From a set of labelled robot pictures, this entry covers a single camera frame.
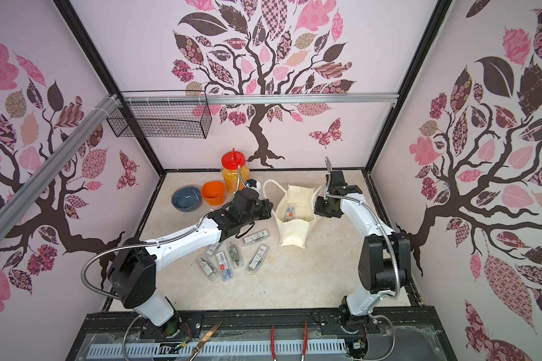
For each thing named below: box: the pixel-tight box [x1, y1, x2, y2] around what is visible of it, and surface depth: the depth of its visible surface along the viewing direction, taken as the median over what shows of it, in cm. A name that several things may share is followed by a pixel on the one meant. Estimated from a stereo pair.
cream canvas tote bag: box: [263, 178, 324, 249], surface depth 91 cm
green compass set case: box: [228, 243, 244, 270], surface depth 91 cm
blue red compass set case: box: [215, 250, 235, 283], surface depth 87 cm
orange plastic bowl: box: [201, 180, 226, 207], surface depth 109 cm
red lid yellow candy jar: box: [221, 147, 250, 193], surface depth 104 cm
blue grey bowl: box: [170, 185, 203, 213], surface depth 106 cm
